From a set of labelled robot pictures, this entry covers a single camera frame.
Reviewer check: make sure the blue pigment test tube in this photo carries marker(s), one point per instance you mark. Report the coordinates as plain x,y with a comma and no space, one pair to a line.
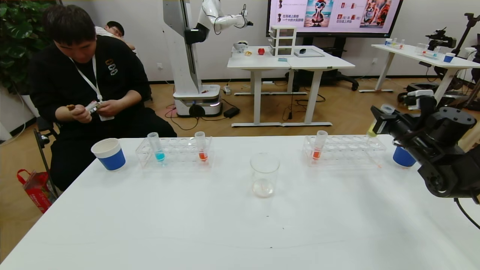
157,150

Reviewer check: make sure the green leafy plant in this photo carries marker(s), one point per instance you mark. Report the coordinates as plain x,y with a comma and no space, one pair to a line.
18,37

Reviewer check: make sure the white power strip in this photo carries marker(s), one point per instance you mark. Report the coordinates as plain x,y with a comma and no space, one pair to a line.
227,90

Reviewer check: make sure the black tripod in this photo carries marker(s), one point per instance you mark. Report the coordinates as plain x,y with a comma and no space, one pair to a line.
468,33

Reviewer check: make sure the white wheeled robot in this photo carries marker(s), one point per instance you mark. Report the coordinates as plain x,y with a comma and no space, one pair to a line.
185,56

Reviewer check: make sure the person in white shirt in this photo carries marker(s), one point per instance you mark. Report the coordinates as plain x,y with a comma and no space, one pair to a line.
114,28

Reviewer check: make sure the white plant pot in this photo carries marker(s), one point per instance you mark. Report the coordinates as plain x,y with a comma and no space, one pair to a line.
30,107

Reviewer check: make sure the white bowl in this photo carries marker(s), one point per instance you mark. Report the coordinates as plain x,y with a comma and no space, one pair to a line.
240,45

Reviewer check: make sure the blue white paper cup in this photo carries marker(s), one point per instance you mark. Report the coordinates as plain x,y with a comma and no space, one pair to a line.
388,42
110,155
403,157
449,58

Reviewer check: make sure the person in black sweater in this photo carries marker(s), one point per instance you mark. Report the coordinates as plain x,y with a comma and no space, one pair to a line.
93,86

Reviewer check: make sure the black camera rig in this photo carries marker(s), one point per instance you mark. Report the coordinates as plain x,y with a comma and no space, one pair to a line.
440,37

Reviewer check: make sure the black display stand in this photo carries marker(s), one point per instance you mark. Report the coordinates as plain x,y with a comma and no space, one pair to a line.
333,77

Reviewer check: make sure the white standing desk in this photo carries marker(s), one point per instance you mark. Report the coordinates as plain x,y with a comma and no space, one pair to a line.
322,63
258,62

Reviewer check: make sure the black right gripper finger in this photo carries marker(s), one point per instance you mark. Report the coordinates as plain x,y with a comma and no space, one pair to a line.
378,114

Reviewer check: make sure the grey flat tablet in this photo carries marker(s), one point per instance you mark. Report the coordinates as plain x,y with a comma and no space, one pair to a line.
309,53

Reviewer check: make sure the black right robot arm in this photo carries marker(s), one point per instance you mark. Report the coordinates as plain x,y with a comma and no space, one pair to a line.
450,157

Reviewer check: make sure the red shopping bag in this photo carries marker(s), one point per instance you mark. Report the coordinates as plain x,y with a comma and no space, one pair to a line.
37,191

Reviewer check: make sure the clear acrylic test tube rack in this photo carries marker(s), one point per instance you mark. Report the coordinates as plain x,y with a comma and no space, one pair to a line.
431,54
397,44
176,152
348,150

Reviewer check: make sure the large wall display screen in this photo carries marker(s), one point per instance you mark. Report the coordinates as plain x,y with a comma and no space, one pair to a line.
333,17

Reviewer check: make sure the white blue ID badge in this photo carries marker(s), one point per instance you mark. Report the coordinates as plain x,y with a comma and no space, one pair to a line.
106,117

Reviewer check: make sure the long white desk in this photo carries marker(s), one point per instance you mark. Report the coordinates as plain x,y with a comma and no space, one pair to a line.
412,52

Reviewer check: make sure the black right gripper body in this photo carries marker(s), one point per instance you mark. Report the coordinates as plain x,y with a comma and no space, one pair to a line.
379,121

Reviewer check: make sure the black power adapter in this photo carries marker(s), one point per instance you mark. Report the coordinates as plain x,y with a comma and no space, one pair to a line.
231,112

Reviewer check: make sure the clear glass beaker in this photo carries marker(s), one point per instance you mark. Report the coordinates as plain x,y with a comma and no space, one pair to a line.
264,176
421,48

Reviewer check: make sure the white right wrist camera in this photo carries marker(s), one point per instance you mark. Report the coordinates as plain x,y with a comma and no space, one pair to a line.
420,98

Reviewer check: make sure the red pigment test tube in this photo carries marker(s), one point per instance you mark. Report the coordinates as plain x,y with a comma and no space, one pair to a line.
318,150
202,150

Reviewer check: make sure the white drawer organizer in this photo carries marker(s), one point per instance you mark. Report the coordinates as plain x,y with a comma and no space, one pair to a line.
283,41

